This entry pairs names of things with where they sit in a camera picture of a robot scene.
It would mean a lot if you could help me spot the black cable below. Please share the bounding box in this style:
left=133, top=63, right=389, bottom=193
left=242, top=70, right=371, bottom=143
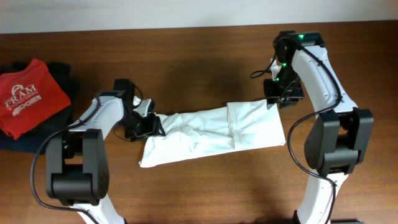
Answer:
left=30, top=81, right=144, bottom=224
left=249, top=37, right=343, bottom=224

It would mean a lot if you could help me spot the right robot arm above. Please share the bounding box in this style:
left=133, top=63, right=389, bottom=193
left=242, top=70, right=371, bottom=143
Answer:
left=263, top=30, right=374, bottom=224

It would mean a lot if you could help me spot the white t-shirt with robot print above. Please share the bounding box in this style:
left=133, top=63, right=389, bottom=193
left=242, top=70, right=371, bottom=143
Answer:
left=139, top=100, right=286, bottom=168

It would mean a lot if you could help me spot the right black cable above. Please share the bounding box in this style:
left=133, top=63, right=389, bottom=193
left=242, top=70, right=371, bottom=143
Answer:
left=249, top=37, right=343, bottom=224

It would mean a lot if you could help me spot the red folded printed t-shirt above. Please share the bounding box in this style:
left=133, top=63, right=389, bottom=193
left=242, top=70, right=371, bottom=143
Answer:
left=1, top=59, right=71, bottom=140

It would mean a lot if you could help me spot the left black cable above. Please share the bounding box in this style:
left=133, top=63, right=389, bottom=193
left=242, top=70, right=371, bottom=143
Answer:
left=30, top=81, right=144, bottom=224

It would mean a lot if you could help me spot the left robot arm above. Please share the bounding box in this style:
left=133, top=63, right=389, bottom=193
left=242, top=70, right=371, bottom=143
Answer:
left=44, top=79, right=165, bottom=223

